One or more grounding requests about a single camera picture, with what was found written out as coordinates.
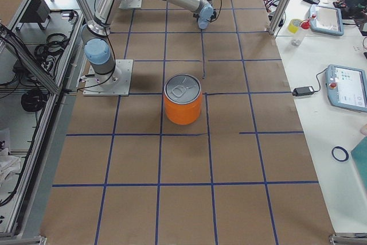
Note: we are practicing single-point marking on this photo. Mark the clear bottle red cap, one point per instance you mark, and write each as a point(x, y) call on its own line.
point(303, 30)

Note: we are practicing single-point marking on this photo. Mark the yellow tape roll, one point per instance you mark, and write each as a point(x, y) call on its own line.
point(294, 25)

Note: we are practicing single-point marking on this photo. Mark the near teach pendant tablet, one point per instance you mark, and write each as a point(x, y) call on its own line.
point(346, 87)

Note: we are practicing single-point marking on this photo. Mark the orange can with silver lid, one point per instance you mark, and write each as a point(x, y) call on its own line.
point(182, 99)

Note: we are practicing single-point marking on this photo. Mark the teal board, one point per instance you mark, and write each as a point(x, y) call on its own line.
point(360, 159)

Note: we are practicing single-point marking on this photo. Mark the aluminium side frame rail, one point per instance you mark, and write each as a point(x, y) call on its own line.
point(27, 129)

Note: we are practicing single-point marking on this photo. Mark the teach pendant tablet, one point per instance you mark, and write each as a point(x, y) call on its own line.
point(326, 20)
point(346, 87)

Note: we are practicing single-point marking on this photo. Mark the far teach pendant tablet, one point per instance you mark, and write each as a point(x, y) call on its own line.
point(326, 20)

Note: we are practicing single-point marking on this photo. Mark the black power adapter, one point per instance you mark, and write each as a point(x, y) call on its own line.
point(303, 91)

